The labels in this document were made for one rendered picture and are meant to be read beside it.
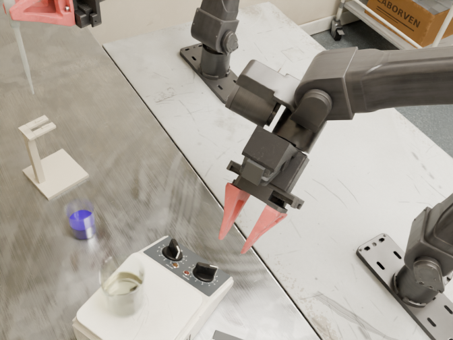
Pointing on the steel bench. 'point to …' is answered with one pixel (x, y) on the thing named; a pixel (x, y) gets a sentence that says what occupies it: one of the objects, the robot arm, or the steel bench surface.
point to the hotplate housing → (195, 324)
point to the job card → (224, 336)
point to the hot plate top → (131, 328)
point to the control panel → (191, 259)
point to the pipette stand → (49, 163)
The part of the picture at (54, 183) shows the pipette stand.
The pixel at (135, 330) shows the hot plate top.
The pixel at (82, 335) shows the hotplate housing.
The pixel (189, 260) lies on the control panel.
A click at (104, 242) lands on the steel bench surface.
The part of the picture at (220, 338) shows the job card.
